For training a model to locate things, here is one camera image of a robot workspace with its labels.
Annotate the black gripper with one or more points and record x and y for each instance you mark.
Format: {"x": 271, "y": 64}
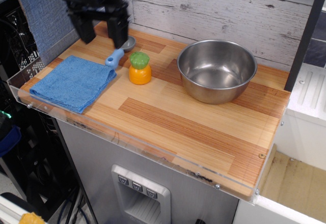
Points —
{"x": 82, "y": 12}

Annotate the blue cloth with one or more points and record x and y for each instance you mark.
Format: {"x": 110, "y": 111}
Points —
{"x": 74, "y": 84}

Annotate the blue grey toy scoop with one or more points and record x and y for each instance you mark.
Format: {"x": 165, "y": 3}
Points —
{"x": 113, "y": 60}

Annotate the blue fabric panel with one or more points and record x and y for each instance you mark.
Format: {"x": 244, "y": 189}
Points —
{"x": 51, "y": 27}

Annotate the orange toy carrot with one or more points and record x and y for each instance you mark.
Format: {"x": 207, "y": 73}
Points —
{"x": 140, "y": 72}

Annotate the steel bowl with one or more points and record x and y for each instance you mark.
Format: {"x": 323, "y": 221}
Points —
{"x": 216, "y": 71}

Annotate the black crate rack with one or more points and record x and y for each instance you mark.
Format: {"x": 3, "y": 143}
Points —
{"x": 37, "y": 164}

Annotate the grey toy fridge cabinet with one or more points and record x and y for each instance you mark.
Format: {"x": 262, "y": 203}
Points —
{"x": 93, "y": 156}

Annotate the silver dispenser panel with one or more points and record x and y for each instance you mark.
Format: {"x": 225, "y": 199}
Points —
{"x": 140, "y": 199}

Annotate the yellow object bottom left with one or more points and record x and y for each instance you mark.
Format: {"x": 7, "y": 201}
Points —
{"x": 31, "y": 218}

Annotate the white toy sink unit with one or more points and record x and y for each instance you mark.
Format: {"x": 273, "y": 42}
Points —
{"x": 292, "y": 188}

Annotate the clear acrylic guard rail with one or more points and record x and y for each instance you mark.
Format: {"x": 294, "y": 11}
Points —
{"x": 226, "y": 145}

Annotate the dark right post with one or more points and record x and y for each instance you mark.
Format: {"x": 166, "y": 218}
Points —
{"x": 304, "y": 44}

